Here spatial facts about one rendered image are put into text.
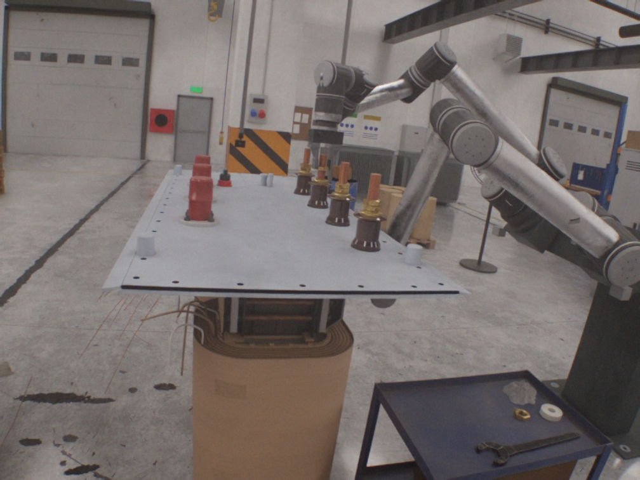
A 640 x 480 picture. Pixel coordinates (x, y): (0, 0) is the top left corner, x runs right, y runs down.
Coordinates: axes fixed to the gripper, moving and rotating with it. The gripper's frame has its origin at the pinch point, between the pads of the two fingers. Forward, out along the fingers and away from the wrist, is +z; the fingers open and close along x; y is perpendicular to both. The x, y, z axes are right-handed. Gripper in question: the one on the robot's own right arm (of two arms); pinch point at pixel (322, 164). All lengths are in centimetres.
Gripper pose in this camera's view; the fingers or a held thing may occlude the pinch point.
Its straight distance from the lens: 170.8
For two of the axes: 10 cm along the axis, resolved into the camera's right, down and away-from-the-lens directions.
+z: -1.1, 9.6, 2.4
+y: 4.1, 2.6, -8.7
